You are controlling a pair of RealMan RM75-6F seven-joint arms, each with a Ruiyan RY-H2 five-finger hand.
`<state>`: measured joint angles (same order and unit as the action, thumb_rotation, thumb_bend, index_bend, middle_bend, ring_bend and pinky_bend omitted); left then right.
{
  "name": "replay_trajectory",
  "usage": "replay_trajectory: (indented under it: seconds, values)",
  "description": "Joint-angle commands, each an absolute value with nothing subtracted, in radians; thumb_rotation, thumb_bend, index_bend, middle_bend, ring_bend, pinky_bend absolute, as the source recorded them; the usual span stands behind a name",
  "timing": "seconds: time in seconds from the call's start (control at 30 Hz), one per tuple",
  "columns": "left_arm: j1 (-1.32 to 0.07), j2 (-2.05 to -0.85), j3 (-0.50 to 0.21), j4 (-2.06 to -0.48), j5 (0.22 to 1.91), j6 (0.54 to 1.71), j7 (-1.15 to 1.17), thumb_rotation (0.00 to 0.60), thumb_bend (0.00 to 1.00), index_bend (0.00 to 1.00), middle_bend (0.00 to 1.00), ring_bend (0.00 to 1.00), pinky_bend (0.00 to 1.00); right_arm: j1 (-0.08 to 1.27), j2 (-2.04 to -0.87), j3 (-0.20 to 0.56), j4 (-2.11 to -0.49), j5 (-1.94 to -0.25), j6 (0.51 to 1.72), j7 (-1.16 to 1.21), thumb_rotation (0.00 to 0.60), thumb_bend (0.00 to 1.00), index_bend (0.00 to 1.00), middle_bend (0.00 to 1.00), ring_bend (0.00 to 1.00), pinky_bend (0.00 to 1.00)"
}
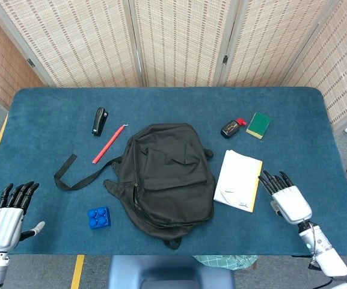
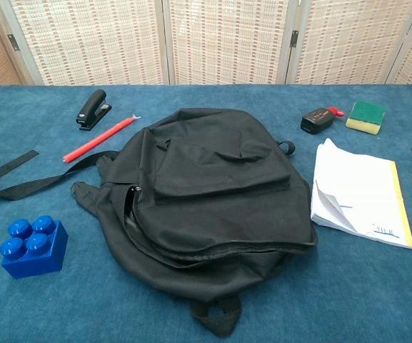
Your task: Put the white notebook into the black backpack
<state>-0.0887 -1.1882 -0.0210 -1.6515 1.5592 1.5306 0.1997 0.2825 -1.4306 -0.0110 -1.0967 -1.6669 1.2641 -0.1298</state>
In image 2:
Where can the white and yellow notebook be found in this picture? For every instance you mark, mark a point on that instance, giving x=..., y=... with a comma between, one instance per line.
x=362, y=186

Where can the black fabric backpack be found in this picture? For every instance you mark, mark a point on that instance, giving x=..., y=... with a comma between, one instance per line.
x=209, y=171

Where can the black ink bottle red cap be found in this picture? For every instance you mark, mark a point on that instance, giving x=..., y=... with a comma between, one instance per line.
x=314, y=119

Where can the blue carpet table cover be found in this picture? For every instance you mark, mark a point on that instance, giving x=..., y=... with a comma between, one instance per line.
x=352, y=286

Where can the metal screen hinge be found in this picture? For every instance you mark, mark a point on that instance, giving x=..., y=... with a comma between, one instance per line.
x=294, y=38
x=13, y=42

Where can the woven folding screen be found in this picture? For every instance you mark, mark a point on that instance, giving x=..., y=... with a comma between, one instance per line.
x=227, y=43

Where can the red pen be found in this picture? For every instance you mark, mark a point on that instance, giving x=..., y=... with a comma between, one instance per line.
x=98, y=139

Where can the black stapler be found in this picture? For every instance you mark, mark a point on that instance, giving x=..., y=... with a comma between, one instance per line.
x=93, y=105

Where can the blue plastic building block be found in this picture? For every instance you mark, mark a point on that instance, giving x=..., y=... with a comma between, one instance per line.
x=34, y=257

